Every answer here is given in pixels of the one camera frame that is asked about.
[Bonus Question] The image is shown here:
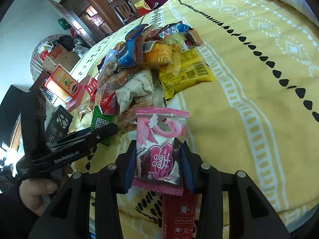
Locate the pink flamingo snack packet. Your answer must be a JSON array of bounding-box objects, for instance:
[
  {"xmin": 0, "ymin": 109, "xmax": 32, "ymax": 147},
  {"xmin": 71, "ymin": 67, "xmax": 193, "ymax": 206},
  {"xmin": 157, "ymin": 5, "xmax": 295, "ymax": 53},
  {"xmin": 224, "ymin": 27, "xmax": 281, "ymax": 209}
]
[{"xmin": 132, "ymin": 107, "xmax": 190, "ymax": 196}]

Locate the black monitor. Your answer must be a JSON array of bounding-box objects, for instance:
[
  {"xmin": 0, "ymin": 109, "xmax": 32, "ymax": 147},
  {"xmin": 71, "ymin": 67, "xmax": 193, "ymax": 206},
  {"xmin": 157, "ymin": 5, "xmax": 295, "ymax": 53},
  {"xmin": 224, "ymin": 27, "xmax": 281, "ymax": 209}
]
[{"xmin": 0, "ymin": 85, "xmax": 27, "ymax": 152}]

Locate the red and gold gift box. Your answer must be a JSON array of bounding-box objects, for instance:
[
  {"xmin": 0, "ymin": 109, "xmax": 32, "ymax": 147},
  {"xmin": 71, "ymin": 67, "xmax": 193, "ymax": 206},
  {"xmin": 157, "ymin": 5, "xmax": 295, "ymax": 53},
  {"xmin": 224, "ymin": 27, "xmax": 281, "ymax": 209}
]
[{"xmin": 133, "ymin": 0, "xmax": 153, "ymax": 17}]

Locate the wooden chair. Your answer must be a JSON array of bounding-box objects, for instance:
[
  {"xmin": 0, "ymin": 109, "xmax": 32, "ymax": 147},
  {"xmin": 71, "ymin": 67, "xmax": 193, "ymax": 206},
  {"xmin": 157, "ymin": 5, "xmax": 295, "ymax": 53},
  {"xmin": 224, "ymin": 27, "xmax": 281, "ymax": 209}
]
[{"xmin": 108, "ymin": 0, "xmax": 140, "ymax": 26}]

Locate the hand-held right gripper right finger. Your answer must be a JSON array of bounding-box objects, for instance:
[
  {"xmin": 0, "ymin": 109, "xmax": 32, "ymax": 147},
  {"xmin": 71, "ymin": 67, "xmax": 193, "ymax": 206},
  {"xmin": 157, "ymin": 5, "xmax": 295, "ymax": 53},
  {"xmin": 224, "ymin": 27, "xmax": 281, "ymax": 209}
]
[{"xmin": 181, "ymin": 141, "xmax": 292, "ymax": 239}]

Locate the brown cardboard box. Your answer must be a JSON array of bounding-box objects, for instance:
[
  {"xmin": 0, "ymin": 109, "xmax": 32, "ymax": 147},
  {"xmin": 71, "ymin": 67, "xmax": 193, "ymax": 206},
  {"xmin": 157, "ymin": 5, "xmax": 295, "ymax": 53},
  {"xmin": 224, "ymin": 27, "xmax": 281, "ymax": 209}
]
[{"xmin": 42, "ymin": 43, "xmax": 81, "ymax": 73}]

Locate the wooden door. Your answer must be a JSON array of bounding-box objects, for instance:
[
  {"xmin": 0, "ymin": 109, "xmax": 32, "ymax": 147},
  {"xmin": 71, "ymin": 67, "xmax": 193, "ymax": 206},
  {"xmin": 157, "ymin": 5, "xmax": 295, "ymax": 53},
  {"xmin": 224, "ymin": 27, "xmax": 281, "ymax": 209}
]
[{"xmin": 48, "ymin": 0, "xmax": 100, "ymax": 48}]

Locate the long red snack packet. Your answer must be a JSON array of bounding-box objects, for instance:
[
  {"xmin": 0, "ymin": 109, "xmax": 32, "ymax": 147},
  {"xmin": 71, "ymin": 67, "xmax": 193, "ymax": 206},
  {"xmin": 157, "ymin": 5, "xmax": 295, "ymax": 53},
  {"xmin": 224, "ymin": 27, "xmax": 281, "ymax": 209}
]
[{"xmin": 162, "ymin": 193, "xmax": 198, "ymax": 239}]

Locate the pile of mixed snack packets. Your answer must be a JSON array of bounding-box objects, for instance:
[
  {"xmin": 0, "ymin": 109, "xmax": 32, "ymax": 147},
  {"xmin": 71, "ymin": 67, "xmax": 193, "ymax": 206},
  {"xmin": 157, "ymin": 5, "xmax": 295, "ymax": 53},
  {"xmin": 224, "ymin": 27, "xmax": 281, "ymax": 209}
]
[{"xmin": 85, "ymin": 23, "xmax": 205, "ymax": 133}]

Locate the green snack packet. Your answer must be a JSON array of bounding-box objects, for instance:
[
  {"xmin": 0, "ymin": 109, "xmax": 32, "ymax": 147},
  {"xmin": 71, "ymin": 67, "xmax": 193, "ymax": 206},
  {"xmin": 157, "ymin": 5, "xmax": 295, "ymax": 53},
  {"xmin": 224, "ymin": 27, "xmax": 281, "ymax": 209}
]
[{"xmin": 90, "ymin": 105, "xmax": 115, "ymax": 147}]

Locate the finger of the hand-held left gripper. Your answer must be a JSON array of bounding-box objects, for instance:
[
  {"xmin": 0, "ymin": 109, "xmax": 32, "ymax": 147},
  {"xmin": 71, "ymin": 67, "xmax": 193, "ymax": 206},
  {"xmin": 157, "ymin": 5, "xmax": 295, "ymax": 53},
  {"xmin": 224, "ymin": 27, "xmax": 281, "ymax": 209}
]
[{"xmin": 73, "ymin": 123, "xmax": 119, "ymax": 145}]

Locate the red and white box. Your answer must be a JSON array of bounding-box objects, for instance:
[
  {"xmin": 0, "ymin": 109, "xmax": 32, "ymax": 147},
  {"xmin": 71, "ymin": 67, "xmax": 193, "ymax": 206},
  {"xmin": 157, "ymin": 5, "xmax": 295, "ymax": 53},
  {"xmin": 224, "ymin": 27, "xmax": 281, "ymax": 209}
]
[{"xmin": 44, "ymin": 64, "xmax": 83, "ymax": 106}]

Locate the black bag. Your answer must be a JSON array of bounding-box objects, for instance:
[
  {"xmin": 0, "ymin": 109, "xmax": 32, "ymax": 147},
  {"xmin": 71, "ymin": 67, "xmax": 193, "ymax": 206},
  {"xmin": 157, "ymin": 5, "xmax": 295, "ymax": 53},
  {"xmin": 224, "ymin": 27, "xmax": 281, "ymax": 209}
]
[{"xmin": 57, "ymin": 35, "xmax": 76, "ymax": 51}]

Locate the black box with round print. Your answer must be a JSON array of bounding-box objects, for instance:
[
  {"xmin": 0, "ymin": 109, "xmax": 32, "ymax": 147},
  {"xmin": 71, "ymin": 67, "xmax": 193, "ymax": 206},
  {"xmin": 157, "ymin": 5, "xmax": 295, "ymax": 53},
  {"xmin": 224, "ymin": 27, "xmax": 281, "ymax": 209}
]
[{"xmin": 45, "ymin": 105, "xmax": 74, "ymax": 142}]

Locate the large yellow snack packet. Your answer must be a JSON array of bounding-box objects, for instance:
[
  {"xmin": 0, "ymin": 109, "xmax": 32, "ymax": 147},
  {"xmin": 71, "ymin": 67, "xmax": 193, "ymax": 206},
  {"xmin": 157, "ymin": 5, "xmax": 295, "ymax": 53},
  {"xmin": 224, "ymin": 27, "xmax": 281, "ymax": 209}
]
[{"xmin": 159, "ymin": 55, "xmax": 217, "ymax": 99}]

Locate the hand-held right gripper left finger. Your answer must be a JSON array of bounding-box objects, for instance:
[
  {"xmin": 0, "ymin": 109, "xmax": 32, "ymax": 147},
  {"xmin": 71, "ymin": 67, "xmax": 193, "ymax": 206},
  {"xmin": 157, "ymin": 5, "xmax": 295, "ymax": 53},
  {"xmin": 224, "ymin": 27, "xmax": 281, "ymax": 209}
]
[{"xmin": 29, "ymin": 139, "xmax": 137, "ymax": 239}]

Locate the person's left hand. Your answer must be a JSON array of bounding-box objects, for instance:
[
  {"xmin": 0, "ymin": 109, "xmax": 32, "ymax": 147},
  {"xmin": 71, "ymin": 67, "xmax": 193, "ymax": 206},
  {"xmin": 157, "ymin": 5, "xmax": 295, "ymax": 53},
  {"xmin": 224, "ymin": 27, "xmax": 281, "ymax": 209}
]
[{"xmin": 19, "ymin": 166, "xmax": 73, "ymax": 216}]

